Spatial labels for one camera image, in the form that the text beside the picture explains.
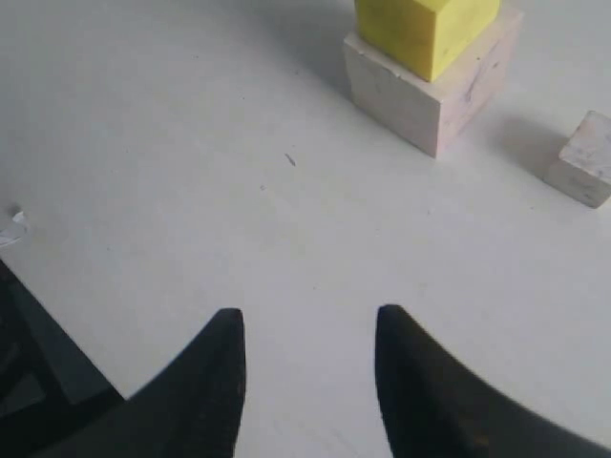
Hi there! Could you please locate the small pale wooden cube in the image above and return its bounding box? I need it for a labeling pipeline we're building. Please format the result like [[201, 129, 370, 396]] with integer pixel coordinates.
[[544, 111, 610, 209]]

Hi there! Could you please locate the large pale wooden cube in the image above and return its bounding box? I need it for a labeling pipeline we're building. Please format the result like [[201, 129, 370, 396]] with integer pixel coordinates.
[[343, 4, 523, 157]]

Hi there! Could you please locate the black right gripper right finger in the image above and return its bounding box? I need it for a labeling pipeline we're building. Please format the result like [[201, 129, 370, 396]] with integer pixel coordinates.
[[374, 304, 610, 457]]

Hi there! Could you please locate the white tape scrap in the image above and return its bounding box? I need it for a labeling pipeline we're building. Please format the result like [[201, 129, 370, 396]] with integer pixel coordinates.
[[0, 211, 29, 248]]

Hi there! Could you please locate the yellow cube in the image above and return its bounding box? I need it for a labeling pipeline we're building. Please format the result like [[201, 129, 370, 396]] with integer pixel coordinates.
[[354, 0, 501, 82]]

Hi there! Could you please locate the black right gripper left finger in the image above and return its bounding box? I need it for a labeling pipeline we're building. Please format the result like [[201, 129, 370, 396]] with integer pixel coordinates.
[[38, 308, 246, 457]]

